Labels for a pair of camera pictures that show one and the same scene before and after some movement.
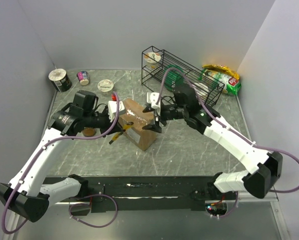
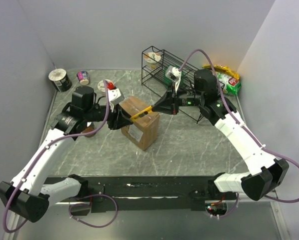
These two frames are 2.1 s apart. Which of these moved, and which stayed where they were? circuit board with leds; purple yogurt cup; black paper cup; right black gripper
Moved: right black gripper
Stayed: purple yogurt cup; circuit board with leds; black paper cup
